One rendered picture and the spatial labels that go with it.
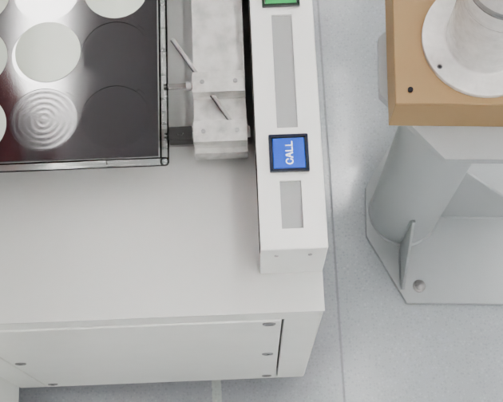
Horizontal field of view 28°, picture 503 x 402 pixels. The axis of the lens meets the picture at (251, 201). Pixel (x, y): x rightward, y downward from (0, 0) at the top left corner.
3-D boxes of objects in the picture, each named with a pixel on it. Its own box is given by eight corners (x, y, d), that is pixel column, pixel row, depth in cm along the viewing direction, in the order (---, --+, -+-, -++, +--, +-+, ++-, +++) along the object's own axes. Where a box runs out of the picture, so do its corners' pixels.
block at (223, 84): (193, 100, 153) (192, 92, 150) (192, 79, 154) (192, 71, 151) (245, 97, 153) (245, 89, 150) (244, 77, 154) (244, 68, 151)
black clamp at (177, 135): (169, 145, 151) (168, 139, 148) (169, 132, 151) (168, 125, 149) (192, 144, 151) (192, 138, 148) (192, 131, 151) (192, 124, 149)
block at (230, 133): (194, 148, 151) (193, 141, 148) (194, 128, 152) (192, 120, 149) (247, 147, 151) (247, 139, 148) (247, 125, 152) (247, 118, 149)
